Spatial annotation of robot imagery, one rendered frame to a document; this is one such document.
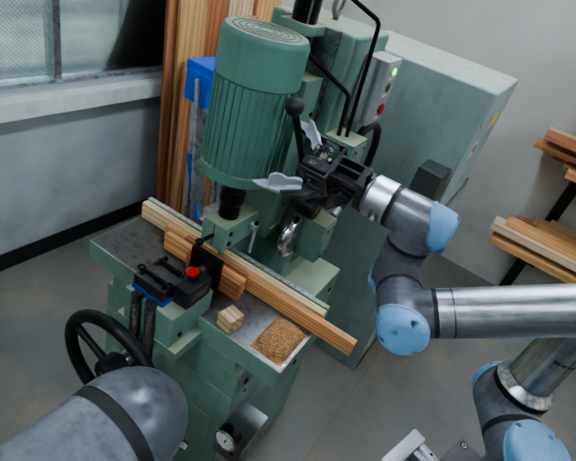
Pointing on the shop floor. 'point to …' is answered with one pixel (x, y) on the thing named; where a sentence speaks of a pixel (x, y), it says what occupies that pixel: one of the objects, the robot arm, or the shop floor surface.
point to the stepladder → (199, 96)
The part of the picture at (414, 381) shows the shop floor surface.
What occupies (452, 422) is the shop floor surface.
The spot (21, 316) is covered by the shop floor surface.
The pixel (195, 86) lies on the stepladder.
